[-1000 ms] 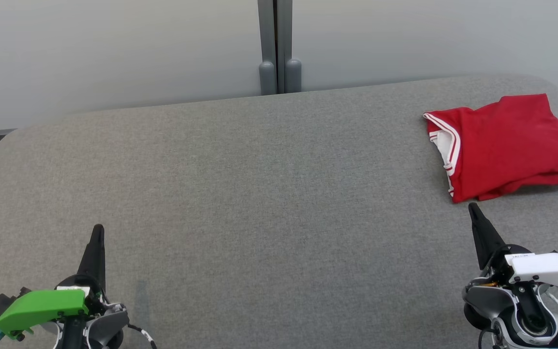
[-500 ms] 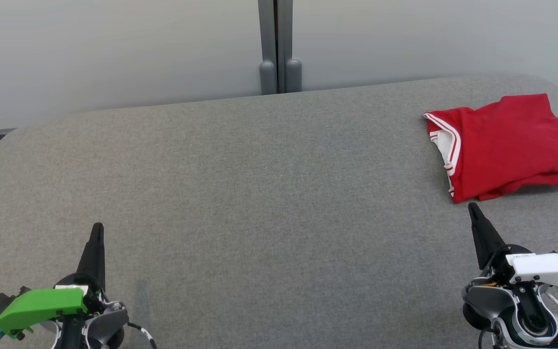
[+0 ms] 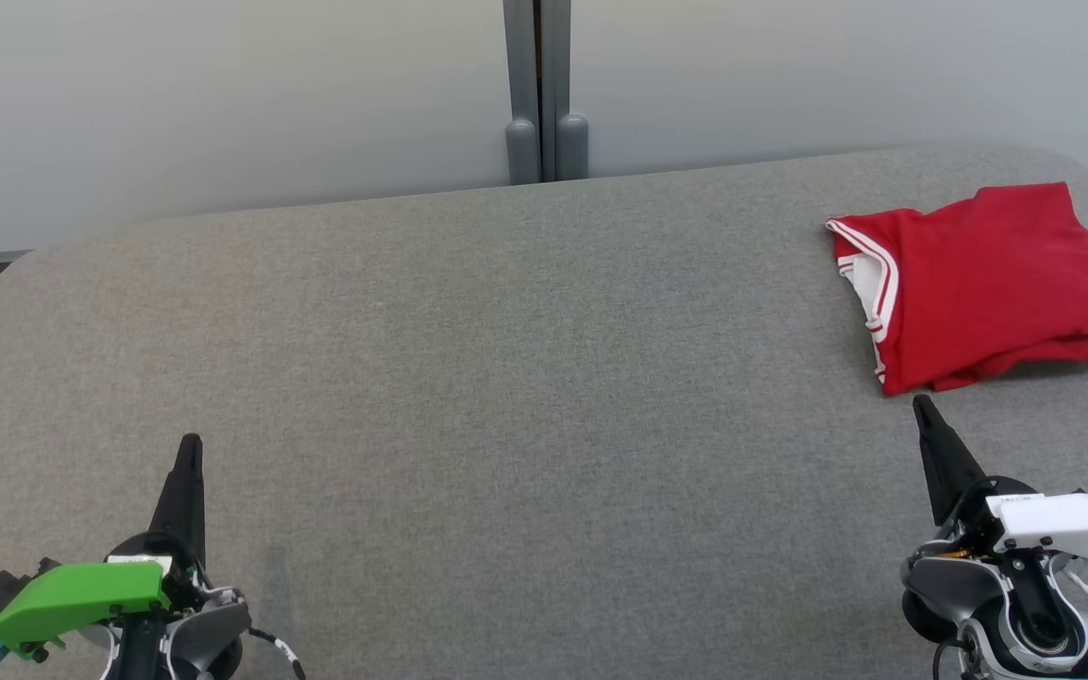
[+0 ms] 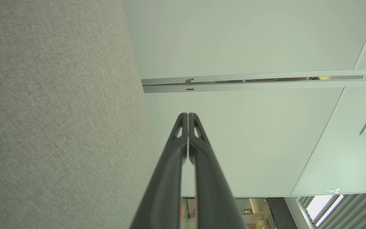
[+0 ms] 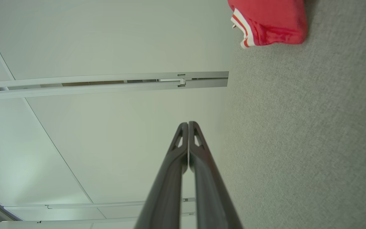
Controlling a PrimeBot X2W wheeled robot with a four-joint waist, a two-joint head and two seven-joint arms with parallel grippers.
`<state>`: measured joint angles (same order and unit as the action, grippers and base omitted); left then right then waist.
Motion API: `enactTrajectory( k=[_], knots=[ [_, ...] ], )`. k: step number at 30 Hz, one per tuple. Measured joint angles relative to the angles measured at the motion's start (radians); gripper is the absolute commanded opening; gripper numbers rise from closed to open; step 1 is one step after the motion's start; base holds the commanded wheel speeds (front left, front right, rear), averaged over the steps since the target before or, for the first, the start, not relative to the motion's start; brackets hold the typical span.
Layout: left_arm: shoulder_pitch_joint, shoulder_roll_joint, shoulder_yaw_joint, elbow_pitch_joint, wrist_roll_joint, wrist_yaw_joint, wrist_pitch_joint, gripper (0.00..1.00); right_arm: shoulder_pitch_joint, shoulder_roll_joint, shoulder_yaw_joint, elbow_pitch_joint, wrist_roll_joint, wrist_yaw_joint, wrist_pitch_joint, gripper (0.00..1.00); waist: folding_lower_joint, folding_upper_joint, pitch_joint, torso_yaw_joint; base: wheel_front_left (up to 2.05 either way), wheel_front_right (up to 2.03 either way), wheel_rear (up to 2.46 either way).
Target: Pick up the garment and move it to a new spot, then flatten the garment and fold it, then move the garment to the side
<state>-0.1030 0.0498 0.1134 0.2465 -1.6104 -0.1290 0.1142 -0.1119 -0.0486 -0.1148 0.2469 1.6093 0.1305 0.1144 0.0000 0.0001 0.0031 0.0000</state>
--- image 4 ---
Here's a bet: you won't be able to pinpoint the white window blinds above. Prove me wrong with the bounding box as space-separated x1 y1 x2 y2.
297 190 366 229

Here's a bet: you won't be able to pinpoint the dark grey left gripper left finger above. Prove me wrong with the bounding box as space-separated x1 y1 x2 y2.
129 113 188 229

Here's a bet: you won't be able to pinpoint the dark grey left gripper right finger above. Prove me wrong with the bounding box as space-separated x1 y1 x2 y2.
188 113 246 229

